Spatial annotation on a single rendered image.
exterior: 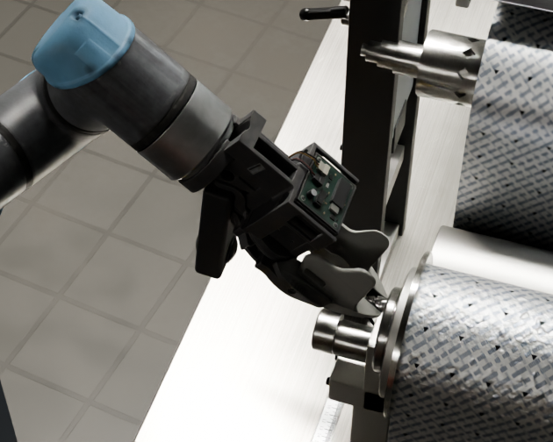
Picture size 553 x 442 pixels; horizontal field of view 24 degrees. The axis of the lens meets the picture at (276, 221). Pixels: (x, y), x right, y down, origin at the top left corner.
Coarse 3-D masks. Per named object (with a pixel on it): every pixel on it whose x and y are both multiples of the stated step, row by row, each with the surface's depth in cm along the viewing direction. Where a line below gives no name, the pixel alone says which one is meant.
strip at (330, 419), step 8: (328, 400) 146; (328, 408) 146; (336, 408) 146; (320, 416) 145; (328, 416) 145; (336, 416) 145; (320, 424) 144; (328, 424) 144; (336, 424) 144; (320, 432) 144; (328, 432) 144; (312, 440) 143; (320, 440) 143; (328, 440) 143
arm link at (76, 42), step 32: (96, 0) 97; (64, 32) 95; (96, 32) 96; (128, 32) 97; (64, 64) 96; (96, 64) 96; (128, 64) 97; (160, 64) 98; (64, 96) 100; (96, 96) 97; (128, 96) 97; (160, 96) 98; (96, 128) 102; (128, 128) 99; (160, 128) 98
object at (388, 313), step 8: (400, 288) 109; (392, 296) 107; (392, 304) 107; (384, 312) 106; (392, 312) 106; (384, 320) 106; (384, 328) 106; (384, 336) 106; (376, 344) 106; (384, 344) 106; (376, 352) 106; (376, 360) 107; (376, 368) 108
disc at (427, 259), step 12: (420, 264) 105; (432, 264) 112; (420, 276) 104; (408, 300) 103; (408, 312) 102; (396, 348) 102; (396, 360) 102; (396, 372) 103; (384, 396) 104; (384, 408) 105
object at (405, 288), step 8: (408, 272) 107; (408, 280) 106; (408, 288) 105; (400, 296) 105; (400, 304) 104; (400, 312) 104; (392, 320) 104; (400, 320) 104; (392, 328) 104; (392, 336) 104; (392, 344) 104; (384, 352) 104; (392, 352) 104; (384, 360) 104; (384, 368) 104; (384, 376) 105; (384, 384) 106; (384, 392) 106
